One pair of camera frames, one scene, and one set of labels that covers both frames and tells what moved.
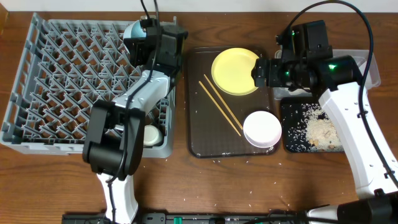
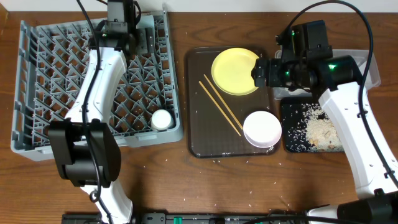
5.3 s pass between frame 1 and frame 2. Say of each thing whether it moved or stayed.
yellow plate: stayed
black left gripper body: moved
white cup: moved
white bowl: stayed
